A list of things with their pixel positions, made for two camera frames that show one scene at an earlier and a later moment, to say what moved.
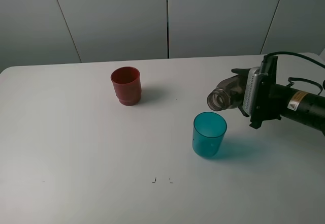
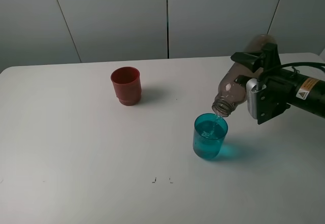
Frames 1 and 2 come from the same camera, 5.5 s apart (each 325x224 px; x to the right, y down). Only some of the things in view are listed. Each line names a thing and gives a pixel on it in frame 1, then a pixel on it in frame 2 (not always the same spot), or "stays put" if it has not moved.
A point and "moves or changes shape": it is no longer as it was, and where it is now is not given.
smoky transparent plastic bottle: [227, 94] moves or changes shape
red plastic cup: [127, 83] stays put
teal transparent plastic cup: [208, 130] stays put
